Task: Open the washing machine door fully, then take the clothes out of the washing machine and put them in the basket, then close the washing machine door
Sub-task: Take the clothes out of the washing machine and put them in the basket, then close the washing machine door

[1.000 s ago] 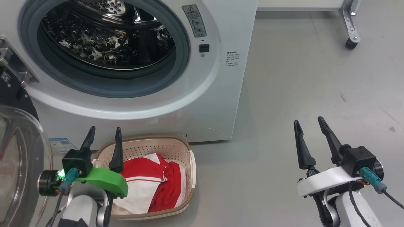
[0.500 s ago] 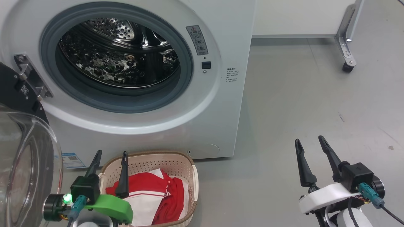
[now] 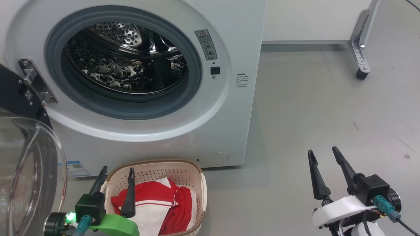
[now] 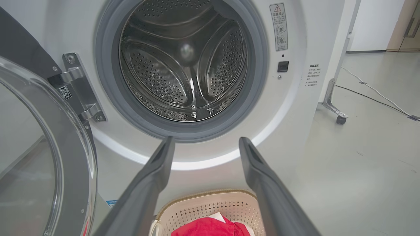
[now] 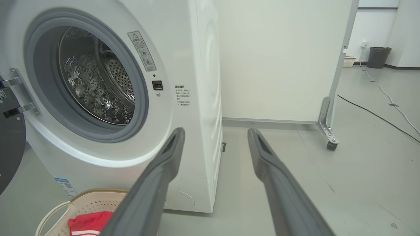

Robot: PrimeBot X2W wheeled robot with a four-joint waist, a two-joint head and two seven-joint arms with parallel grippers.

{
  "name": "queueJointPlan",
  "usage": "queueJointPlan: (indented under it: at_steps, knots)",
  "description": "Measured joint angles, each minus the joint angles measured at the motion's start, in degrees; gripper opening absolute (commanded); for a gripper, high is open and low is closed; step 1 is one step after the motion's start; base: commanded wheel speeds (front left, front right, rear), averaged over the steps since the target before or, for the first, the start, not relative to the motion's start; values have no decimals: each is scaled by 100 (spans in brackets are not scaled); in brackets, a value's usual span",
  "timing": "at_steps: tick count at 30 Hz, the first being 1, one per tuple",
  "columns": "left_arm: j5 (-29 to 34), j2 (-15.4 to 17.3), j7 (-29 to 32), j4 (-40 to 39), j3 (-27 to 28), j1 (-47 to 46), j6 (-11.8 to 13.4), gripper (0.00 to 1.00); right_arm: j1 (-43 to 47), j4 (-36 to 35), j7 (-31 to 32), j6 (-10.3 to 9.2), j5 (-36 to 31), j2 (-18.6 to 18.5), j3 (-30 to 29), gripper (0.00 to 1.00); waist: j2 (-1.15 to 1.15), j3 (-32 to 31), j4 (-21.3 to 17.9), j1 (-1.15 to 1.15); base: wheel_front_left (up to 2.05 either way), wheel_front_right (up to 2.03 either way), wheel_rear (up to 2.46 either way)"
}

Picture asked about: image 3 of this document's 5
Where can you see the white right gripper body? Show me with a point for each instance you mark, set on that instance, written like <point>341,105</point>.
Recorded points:
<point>341,209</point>

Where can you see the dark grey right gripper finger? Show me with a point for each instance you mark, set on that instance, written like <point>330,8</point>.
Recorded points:
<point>344,167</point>
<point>319,180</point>

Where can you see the round dark glass washer door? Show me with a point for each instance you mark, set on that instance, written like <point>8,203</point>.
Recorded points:
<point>13,95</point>

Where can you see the white front-load washing machine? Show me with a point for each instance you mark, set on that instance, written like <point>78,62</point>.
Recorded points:
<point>213,131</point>

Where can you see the metal table leg with caster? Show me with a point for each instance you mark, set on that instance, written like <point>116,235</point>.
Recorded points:
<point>311,19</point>

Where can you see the white QR code label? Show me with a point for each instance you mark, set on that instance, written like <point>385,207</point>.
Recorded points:
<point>28,95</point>

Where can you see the red and white garment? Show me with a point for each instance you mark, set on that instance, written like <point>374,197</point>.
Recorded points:
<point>154,193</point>

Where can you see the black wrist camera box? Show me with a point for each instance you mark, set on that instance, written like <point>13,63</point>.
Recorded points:
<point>90,206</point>
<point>372,190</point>

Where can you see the bright green left gripper body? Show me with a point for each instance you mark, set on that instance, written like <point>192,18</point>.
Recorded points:
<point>118,227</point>

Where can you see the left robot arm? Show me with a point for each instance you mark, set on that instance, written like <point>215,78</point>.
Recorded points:
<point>54,226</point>

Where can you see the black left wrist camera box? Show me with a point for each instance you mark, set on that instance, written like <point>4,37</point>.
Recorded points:
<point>90,206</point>

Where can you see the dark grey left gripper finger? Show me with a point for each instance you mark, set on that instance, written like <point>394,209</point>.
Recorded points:
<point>99,182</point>
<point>130,196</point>

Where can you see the grey warning sticker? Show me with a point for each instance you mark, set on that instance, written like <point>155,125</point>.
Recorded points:
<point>205,45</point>

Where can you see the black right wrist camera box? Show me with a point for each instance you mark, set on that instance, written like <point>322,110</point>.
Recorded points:
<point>372,190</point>

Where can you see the black door latch socket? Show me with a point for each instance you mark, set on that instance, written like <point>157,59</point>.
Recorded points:
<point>215,70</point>

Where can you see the black caster wheel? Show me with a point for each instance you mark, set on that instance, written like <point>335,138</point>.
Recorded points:
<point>362,74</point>

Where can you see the silver metal door hinge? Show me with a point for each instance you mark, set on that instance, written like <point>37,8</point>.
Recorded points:
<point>36,82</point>

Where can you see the cream perforated laundry basket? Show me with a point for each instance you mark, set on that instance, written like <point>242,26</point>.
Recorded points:
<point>164,170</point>

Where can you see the blue energy label sticker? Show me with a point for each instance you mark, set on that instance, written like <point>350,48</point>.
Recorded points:
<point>77,168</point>

